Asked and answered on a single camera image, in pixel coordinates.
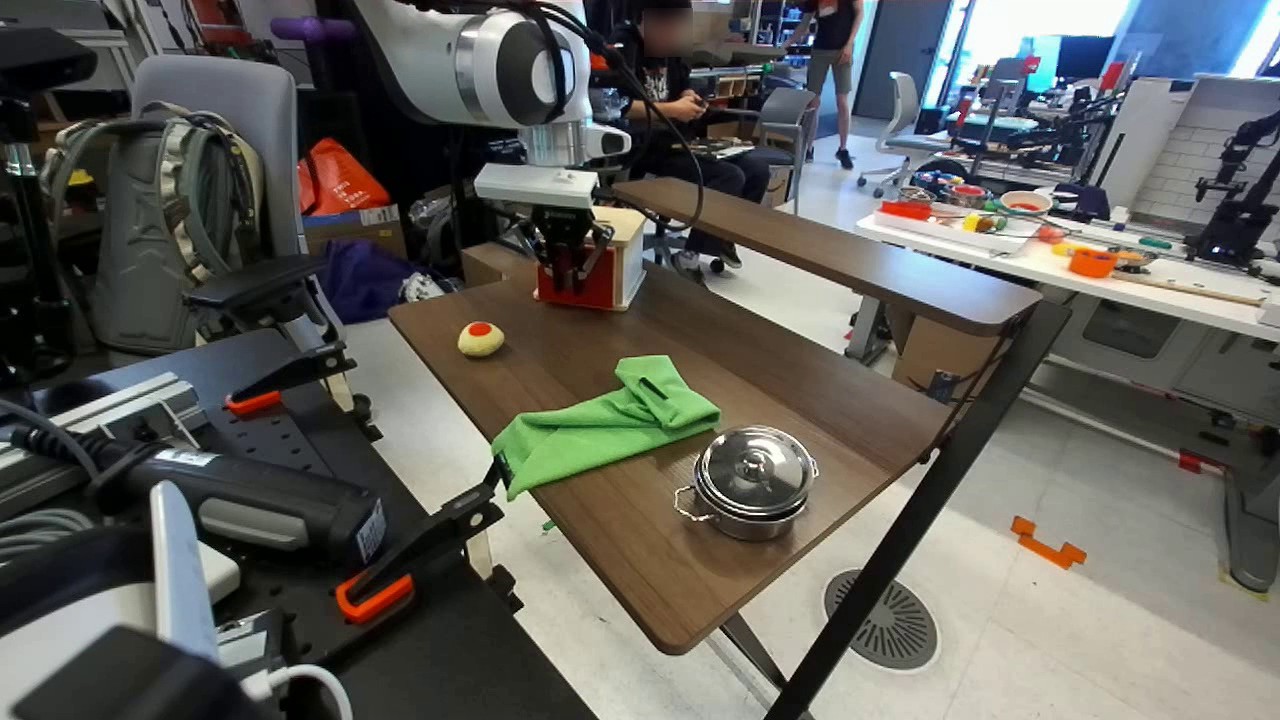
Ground black robot cart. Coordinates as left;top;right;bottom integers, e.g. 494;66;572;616
0;324;596;720

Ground metal pot with lid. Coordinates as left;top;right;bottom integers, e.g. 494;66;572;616
673;425;824;543

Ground orange bag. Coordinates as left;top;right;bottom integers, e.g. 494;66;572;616
290;137;397;221

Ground cream ball red spot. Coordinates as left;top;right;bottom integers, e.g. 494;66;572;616
452;316;513;364

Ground black clamp orange handle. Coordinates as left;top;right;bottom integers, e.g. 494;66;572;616
330;455;514;633
219;340;360;425

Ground black table frame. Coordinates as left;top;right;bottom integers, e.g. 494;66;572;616
703;296;1070;720

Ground wooden drawer red front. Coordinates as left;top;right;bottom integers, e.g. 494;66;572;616
535;246;618;316

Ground cardboard box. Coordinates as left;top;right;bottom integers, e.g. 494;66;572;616
893;313;1004;405

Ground standing person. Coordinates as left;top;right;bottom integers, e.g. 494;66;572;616
797;0;868;174

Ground grey backpack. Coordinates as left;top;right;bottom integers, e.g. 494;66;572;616
34;100;276;356

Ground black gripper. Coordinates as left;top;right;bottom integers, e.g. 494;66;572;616
526;206;608;300

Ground white post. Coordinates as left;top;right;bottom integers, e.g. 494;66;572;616
144;475;223;663

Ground black handheld device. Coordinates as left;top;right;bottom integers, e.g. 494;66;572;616
122;444;390;565

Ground orange floor bracket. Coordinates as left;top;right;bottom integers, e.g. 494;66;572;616
1006;514;1090;571

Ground purple cloth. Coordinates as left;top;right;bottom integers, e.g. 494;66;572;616
314;236;423;329

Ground seated person black clothes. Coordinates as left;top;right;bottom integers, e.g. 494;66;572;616
603;0;777;206

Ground white board panel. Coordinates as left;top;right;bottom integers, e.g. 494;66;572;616
1133;72;1280;236

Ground long grey work table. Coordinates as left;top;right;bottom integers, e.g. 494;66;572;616
855;196;1280;597

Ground round floor drain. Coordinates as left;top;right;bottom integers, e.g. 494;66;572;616
819;570;939;675

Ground wooden box with slot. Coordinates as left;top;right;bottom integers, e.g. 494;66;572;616
592;201;654;316

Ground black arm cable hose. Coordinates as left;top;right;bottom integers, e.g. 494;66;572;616
533;0;713;236

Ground grey high-back chair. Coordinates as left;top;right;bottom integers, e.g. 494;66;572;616
126;51;335;338

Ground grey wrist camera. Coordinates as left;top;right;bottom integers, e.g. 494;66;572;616
470;159;599;214

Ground green cloth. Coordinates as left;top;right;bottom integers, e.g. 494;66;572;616
488;352;723;503

